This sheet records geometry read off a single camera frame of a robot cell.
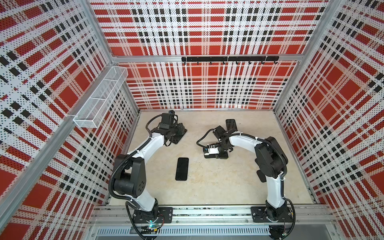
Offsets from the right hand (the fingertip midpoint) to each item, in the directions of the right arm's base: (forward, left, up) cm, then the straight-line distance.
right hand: (219, 154), depth 95 cm
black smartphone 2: (+26, -11, -1) cm, 28 cm away
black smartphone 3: (-10, +23, 0) cm, 25 cm away
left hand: (+10, +24, +13) cm, 29 cm away
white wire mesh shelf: (+19, +81, +19) cm, 85 cm away
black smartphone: (+14, +30, -1) cm, 33 cm away
